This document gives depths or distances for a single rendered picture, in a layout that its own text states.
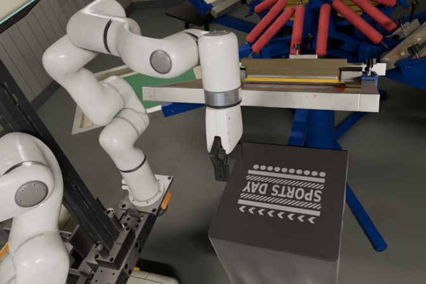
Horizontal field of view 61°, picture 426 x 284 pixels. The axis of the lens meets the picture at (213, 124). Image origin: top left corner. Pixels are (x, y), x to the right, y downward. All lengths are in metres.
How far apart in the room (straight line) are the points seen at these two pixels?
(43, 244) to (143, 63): 0.39
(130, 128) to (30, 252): 0.47
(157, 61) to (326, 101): 0.38
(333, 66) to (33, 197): 1.11
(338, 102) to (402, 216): 1.78
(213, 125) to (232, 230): 0.70
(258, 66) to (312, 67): 0.21
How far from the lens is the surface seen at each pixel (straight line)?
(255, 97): 0.87
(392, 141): 2.98
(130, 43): 0.71
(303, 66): 1.45
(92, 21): 0.83
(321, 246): 1.29
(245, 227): 1.34
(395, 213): 2.57
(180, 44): 0.68
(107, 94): 1.05
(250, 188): 1.44
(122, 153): 1.10
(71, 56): 0.94
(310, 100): 0.84
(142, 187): 1.21
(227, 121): 0.70
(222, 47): 0.66
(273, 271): 1.43
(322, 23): 1.91
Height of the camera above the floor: 2.07
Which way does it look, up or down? 40 degrees down
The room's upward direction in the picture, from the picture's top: 15 degrees counter-clockwise
